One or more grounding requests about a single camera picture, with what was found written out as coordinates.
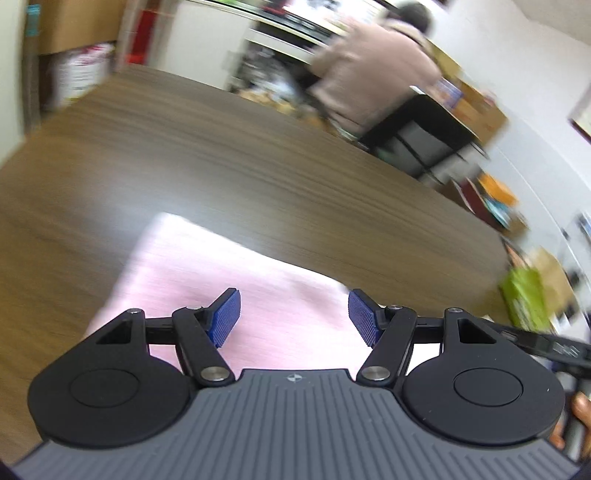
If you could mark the black office chair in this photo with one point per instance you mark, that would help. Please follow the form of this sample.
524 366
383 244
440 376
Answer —
415 129

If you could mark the white desk cabinet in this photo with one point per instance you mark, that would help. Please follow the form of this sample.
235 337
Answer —
277 41

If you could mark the green tissue pack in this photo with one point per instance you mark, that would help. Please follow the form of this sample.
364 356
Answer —
524 295

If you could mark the large plain cardboard box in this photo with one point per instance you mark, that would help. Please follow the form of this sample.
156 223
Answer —
78 27

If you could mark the orange box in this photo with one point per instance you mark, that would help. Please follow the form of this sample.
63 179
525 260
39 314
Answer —
498 189

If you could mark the pink towel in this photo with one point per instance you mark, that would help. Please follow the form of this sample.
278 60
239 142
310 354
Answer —
207 258

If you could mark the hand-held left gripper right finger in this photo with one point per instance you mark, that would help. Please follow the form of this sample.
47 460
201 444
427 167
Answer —
364 318

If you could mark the small blue printed box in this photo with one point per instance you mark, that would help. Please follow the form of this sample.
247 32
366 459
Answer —
449 92

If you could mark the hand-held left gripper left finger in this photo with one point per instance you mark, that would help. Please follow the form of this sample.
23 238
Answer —
224 318

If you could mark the person's right hand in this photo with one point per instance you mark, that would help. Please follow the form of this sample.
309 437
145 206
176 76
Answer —
582 408

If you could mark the dark red box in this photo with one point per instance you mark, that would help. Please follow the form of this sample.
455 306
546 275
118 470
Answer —
473 198

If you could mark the open printed cardboard box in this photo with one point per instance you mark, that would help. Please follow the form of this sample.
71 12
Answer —
482 115

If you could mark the pile of plastic bags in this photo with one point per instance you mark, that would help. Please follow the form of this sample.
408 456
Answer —
263 83

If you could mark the white printed sack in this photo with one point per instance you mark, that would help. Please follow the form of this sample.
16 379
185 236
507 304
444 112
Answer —
81 74

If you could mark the framed certificate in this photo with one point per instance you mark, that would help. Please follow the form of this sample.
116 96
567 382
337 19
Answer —
582 115

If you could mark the red gift boxes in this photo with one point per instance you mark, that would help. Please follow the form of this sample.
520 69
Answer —
138 39

